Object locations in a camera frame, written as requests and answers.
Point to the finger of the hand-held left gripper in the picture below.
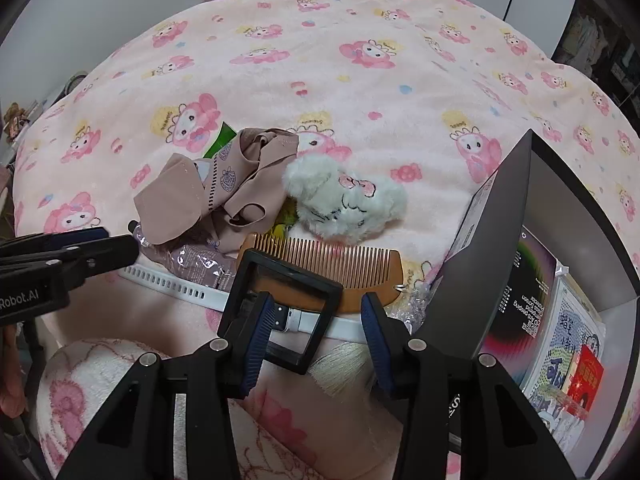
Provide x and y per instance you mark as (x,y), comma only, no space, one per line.
(110,255)
(85,235)

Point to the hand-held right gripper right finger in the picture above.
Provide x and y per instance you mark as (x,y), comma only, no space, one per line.
(375,345)

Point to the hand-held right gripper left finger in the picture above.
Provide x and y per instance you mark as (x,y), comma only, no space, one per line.
(257,340)

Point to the black square frame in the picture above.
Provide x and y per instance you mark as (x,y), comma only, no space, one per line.
(240,285)

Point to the wooden comb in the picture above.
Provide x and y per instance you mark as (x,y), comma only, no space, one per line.
(370,280)

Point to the beige printed cloth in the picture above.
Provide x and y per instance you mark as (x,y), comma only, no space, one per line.
(170,200)

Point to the mauve plastic packet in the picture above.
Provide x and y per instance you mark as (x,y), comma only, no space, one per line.
(195,265)

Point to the black cardboard box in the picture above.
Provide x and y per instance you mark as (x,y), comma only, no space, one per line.
(480,240)

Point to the person's left forearm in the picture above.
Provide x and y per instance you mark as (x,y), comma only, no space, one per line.
(10,380)

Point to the blond fibre tuft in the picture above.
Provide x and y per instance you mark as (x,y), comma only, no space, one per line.
(340,367)

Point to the crumpled clear plastic wrap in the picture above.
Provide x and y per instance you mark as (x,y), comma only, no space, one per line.
(415,305)

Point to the pink fleece cloth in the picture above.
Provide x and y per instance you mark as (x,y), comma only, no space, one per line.
(75,385)

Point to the yellow green packet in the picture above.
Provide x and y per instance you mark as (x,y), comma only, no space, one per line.
(287,217)

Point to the brown teddy bear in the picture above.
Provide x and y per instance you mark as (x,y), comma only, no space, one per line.
(15,117)

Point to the black rainbow print packet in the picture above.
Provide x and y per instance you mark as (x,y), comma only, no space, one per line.
(525,300)

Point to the white plush toy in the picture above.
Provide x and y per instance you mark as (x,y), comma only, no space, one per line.
(320,185)

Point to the red envelope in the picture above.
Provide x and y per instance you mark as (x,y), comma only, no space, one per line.
(582,375)

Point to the pink printed blanket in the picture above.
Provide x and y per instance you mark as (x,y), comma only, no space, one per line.
(350,125)

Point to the dark shelf with clothes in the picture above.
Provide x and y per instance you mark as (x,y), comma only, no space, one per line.
(590,35)

